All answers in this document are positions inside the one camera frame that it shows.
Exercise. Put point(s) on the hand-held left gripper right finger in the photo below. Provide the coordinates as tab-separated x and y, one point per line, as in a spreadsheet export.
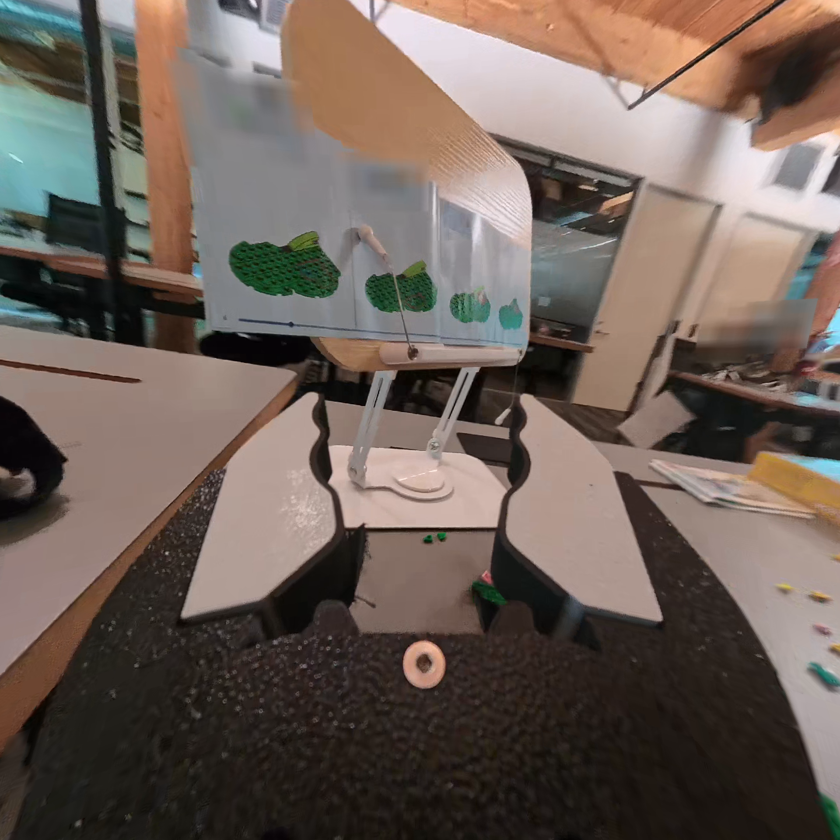
577	525

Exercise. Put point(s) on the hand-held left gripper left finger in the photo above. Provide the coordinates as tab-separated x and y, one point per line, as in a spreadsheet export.
262	525

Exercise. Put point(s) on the green lego baseplate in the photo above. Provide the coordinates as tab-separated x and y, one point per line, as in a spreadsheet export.
489	594

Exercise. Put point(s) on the instruction booklet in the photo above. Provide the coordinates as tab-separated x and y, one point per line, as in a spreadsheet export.
295	275

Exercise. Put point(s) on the scattered small lego pieces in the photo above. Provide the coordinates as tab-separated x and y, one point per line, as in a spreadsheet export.
820	596

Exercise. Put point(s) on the black square pad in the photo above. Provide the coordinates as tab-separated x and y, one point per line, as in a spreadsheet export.
485	446

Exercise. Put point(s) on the stack of paper booklets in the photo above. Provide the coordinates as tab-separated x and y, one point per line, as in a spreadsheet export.
715	489

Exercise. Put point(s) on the grey wood-edged table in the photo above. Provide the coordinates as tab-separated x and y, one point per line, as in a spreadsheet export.
131	426

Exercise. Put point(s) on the wooden-top desk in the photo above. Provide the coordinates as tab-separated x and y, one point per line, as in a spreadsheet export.
722	387

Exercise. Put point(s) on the yellow cardboard box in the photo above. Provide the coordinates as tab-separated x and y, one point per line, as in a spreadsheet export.
800	479

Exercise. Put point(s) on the white door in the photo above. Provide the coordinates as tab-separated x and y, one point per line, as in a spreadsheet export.
646	295

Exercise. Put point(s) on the black fuzzy object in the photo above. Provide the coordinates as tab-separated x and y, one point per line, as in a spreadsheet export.
33	446

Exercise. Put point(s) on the black vertical pole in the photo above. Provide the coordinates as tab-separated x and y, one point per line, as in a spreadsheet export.
105	164

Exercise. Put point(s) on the wooden book stand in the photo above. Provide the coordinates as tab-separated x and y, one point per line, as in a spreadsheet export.
407	118

